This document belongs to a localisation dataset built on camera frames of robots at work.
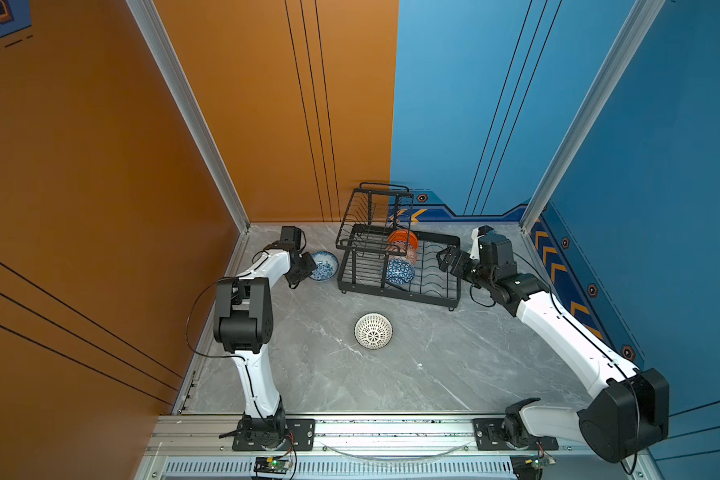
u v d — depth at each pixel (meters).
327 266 1.05
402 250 0.80
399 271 1.02
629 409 0.38
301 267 0.89
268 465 0.71
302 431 0.74
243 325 0.54
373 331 0.89
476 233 0.74
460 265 0.71
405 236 1.10
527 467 0.70
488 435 0.72
